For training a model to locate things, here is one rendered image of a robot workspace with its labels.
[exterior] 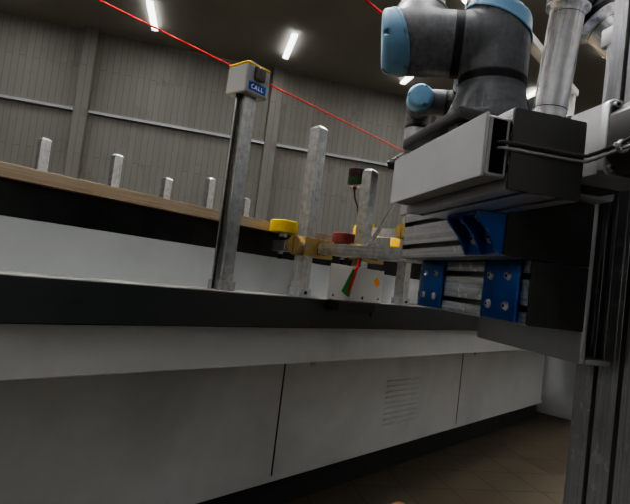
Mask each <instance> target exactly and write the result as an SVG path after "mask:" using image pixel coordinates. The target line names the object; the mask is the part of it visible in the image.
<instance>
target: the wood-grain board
mask: <svg viewBox="0 0 630 504"><path fill-rule="evenodd" d="M0 178H4V179H9V180H14V181H19V182H24V183H28V184H33V185H38V186H43V187H48V188H53V189H58V190H63V191H68V192H73V193H78V194H83V195H87V196H92V197H97V198H102V199H107V200H112V201H117V202H122V203H127V204H132V205H137V206H142V207H147V208H151V209H156V210H161V211H166V212H171V213H176V214H181V215H186V216H191V217H196V218H201V219H206V220H211V221H215V222H219V218H220V211H219V210H215V209H211V208H206V207H202V206H197V205H193V204H188V203H184V202H179V201H175V200H170V199H166V198H162V197H157V196H153V195H148V194H144V193H139V192H135V191H130V190H126V189H121V188H117V187H113V186H108V185H104V184H99V183H95V182H90V181H86V180H81V179H77V178H72V177H68V176H64V175H59V174H55V173H50V172H46V171H41V170H37V169H32V168H28V167H23V166H19V165H15V164H10V163H6V162H1V161H0ZM240 227H245V228H250V229H255V230H260V231H265V232H270V233H275V232H271V231H270V230H269V229H270V222H268V221H264V220H260V219H255V218H251V217H246V216H242V215H241V222H240ZM275 234H278V233H275ZM322 236H323V237H327V238H328V240H327V241H330V242H332V236H331V235H326V234H322V233H317V232H316V234H315V238H316V239H321V237H322Z"/></svg>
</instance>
